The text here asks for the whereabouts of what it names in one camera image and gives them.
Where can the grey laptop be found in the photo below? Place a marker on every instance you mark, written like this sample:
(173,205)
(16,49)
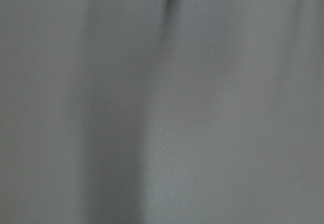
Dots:
(161,111)

